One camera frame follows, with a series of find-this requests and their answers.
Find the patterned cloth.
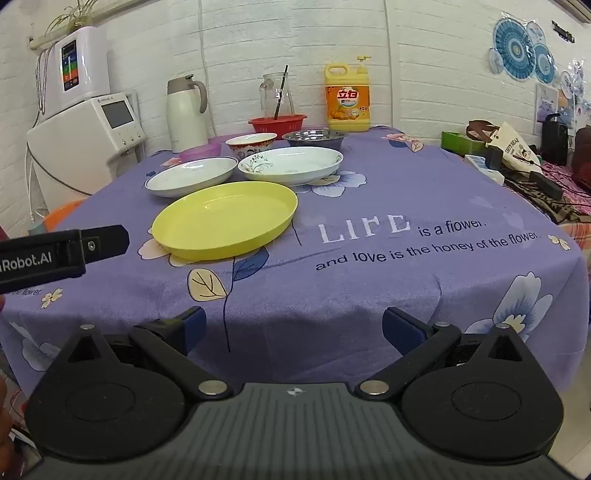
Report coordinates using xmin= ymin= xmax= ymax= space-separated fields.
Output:
xmin=503 ymin=161 xmax=591 ymax=232

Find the blue and white box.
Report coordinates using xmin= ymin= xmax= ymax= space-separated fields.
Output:
xmin=464 ymin=154 xmax=506 ymax=185

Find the clear glass pitcher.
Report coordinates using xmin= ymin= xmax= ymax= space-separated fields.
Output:
xmin=259 ymin=72 xmax=295 ymax=120

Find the pink plastic bowl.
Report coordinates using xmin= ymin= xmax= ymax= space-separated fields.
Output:
xmin=178 ymin=143 xmax=223 ymax=163

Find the orange stool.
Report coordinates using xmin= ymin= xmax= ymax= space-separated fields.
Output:
xmin=42 ymin=199 xmax=86 ymax=232

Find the green cardboard box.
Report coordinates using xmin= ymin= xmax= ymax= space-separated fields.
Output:
xmin=441 ymin=130 xmax=488 ymax=155

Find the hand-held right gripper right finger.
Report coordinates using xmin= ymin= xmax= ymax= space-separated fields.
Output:
xmin=355 ymin=307 xmax=532 ymax=398

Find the white water purifier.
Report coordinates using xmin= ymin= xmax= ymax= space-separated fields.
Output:
xmin=30 ymin=26 xmax=112 ymax=123

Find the medium blue paper fan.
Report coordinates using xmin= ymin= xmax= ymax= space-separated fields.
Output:
xmin=533 ymin=44 xmax=557 ymax=85

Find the stainless steel bowl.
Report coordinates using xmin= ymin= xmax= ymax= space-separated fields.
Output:
xmin=281 ymin=128 xmax=348 ymax=151

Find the green potted plant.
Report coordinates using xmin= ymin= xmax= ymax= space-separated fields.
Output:
xmin=44 ymin=0 xmax=100 ymax=35

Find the white oval floral plate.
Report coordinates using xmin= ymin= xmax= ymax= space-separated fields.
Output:
xmin=238 ymin=147 xmax=345 ymax=187

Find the white thermos jug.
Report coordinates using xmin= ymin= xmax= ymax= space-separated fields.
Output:
xmin=166 ymin=74 xmax=209 ymax=153

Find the yellow plastic plate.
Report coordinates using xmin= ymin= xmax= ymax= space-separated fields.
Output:
xmin=151 ymin=181 xmax=299 ymax=260

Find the wall picture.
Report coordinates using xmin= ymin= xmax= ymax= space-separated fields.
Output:
xmin=536 ymin=83 xmax=578 ymax=136

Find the red plastic basket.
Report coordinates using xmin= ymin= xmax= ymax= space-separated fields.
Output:
xmin=248 ymin=114 xmax=308 ymax=141

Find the black spoon handle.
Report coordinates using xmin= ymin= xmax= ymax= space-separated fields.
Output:
xmin=273 ymin=65 xmax=289 ymax=121

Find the white printed tote bag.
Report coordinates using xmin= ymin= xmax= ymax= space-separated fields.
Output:
xmin=485 ymin=121 xmax=543 ymax=177

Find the purple floral tablecloth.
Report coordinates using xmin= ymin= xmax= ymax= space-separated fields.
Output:
xmin=0 ymin=124 xmax=591 ymax=398

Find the white plate with blue rim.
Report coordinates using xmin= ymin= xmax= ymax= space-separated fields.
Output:
xmin=144 ymin=156 xmax=239 ymax=198

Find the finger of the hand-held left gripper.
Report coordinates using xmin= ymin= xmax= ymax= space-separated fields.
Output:
xmin=80 ymin=224 xmax=130 ymax=267

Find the large blue paper fan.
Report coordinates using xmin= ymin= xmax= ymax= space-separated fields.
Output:
xmin=492 ymin=17 xmax=536 ymax=84

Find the long black adapter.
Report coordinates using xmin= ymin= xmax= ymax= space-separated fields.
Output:
xmin=529 ymin=171 xmax=564 ymax=200

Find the white patterned ceramic bowl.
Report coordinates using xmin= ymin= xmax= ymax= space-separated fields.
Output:
xmin=225 ymin=132 xmax=278 ymax=161

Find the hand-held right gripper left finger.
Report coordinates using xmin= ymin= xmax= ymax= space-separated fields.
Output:
xmin=60 ymin=305 xmax=234 ymax=398

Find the yellow detergent bottle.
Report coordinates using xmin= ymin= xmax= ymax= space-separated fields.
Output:
xmin=324 ymin=55 xmax=372 ymax=134

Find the brown handbag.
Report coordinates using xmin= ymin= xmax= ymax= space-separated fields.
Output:
xmin=467 ymin=119 xmax=503 ymax=141

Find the white appliance with screen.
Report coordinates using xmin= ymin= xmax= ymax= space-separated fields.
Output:
xmin=26 ymin=92 xmax=146 ymax=197

